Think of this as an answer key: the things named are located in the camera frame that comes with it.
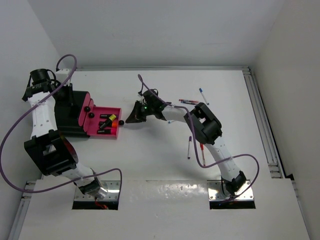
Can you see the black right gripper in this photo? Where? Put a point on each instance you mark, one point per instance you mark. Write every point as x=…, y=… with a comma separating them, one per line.
x=136, y=116

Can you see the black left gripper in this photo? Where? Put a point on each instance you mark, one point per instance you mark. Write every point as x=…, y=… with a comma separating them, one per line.
x=68, y=100

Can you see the yellow highlighter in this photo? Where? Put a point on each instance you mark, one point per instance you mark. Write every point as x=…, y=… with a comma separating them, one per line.
x=110, y=120

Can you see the orange highlighter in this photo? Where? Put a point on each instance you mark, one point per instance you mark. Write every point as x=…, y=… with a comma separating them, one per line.
x=113, y=124

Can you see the pink drawer tray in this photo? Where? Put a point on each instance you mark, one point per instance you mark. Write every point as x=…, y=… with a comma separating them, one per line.
x=93, y=125

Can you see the blue cap white marker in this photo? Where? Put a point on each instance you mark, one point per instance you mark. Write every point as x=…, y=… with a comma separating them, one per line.
x=203, y=96

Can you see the purple highlighter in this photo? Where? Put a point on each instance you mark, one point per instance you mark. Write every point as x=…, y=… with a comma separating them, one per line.
x=105, y=116

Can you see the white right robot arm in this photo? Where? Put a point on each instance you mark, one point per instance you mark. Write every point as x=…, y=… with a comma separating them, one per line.
x=205, y=127

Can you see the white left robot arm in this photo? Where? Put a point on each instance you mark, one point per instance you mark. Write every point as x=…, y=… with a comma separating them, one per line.
x=51, y=152

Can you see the black drawer cabinet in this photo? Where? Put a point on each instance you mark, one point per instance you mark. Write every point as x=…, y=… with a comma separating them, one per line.
x=67, y=113

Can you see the black round drawer knob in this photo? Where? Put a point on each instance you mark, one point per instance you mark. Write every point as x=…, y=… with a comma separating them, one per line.
x=121, y=122

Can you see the red gel pen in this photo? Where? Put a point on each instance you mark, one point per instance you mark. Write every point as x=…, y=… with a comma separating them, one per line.
x=188, y=100

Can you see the blue gel pen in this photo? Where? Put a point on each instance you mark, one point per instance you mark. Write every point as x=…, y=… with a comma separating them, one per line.
x=190, y=102

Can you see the purple cap white marker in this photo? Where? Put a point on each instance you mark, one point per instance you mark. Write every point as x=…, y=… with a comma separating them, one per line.
x=189, y=148

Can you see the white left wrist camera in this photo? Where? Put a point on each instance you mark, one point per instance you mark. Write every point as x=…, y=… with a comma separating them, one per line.
x=62, y=74

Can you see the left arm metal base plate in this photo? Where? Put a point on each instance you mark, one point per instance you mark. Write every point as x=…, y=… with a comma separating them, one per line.
x=108, y=192

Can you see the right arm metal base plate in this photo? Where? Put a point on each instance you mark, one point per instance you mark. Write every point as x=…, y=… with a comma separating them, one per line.
x=218, y=192

